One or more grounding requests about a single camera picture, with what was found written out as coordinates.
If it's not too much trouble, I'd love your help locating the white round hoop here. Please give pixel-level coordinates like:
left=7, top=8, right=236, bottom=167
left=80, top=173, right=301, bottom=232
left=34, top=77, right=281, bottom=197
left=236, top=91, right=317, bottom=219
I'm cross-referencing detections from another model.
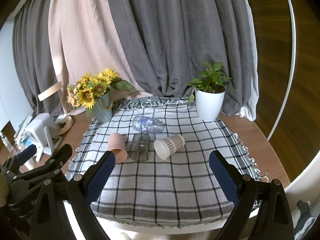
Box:
left=267, top=0, right=297, bottom=141

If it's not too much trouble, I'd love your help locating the green pothos plant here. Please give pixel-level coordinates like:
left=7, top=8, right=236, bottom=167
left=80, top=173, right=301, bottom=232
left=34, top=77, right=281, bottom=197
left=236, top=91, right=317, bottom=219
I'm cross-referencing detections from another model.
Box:
left=188, top=61, right=232, bottom=94

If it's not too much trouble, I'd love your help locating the light blue ribbed vase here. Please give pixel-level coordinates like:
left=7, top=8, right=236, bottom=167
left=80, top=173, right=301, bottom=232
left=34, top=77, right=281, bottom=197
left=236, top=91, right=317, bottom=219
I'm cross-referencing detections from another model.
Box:
left=92, top=92, right=113, bottom=124

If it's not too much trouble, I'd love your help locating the beige pink curtain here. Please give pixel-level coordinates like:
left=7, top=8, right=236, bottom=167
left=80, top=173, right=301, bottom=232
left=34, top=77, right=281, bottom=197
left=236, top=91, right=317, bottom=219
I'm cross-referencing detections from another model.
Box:
left=48, top=0, right=150, bottom=101

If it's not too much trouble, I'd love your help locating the clear printed glass cup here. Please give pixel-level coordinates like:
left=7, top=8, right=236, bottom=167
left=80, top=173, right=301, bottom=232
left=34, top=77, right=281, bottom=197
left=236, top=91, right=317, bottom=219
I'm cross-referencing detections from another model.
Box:
left=132, top=115, right=164, bottom=134

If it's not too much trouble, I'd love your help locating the pink plastic cup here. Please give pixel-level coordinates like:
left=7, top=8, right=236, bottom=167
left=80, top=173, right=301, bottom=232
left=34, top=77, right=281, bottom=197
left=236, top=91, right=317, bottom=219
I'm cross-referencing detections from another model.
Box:
left=107, top=133, right=127, bottom=163

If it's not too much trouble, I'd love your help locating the patterned paper cup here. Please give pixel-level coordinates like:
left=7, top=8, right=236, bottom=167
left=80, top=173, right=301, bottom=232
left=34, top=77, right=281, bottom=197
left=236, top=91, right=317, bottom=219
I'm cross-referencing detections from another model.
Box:
left=153, top=135, right=185, bottom=160

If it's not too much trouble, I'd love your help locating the white plant pot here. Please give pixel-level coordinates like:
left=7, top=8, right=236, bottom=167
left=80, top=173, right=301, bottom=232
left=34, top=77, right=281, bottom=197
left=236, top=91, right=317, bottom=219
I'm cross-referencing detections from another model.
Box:
left=195, top=90, right=225, bottom=122

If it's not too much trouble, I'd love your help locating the sunflower bouquet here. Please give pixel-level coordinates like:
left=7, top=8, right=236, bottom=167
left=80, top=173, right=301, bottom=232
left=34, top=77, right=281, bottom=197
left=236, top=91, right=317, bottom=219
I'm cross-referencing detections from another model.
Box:
left=67, top=68, right=134, bottom=117

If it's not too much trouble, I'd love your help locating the grey curtain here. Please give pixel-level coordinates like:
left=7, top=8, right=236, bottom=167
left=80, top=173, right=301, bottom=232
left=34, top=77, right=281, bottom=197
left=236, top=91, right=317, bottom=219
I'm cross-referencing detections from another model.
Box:
left=12, top=0, right=259, bottom=121

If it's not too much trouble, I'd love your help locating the grey plaid tablecloth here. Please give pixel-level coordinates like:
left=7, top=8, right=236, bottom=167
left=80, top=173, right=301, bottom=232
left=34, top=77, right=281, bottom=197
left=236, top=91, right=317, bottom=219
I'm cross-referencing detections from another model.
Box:
left=66, top=96, right=260, bottom=228

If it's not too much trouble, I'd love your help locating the smoky transparent square cup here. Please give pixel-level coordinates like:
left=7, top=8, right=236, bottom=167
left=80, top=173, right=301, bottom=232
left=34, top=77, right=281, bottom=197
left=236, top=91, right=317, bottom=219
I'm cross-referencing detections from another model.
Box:
left=128, top=133, right=150, bottom=161

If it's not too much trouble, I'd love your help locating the wooden desk lamp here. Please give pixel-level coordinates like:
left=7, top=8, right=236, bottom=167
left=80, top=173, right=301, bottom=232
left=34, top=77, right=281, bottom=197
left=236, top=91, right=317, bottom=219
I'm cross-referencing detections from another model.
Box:
left=38, top=81, right=73, bottom=135

